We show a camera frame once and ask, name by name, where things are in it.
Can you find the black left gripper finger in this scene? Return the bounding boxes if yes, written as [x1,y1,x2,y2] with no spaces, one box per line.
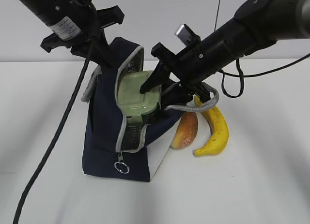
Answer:
[90,38,118,67]

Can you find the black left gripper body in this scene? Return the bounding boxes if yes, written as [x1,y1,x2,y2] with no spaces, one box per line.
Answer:
[40,5,124,58]

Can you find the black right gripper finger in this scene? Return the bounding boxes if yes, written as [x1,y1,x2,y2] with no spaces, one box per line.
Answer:
[161,82,193,107]
[140,63,170,93]

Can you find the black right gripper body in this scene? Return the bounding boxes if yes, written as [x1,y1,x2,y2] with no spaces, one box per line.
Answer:
[151,42,211,103]

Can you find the orange yellow mango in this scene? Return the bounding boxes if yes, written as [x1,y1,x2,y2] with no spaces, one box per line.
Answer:
[170,112,198,149]

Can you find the green lidded glass container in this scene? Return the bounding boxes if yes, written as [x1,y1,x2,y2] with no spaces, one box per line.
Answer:
[117,71,161,126]

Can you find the yellow banana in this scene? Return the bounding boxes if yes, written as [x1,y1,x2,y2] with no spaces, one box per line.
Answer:
[193,105,229,157]

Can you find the navy blue lunch bag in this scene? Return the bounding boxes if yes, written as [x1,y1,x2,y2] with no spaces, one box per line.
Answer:
[82,37,218,182]

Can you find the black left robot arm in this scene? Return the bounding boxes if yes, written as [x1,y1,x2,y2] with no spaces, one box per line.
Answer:
[19,0,124,66]

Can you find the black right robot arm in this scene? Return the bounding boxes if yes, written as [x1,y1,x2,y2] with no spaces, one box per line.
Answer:
[140,0,310,108]

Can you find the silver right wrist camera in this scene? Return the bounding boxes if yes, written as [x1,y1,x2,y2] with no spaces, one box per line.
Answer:
[175,24,201,46]

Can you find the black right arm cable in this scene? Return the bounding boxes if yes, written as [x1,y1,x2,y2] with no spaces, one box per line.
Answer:
[217,49,310,98]

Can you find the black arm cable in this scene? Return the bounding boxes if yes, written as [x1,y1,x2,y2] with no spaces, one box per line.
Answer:
[217,49,310,98]
[13,0,97,224]

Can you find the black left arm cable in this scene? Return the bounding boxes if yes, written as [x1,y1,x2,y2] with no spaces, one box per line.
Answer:
[13,0,97,224]

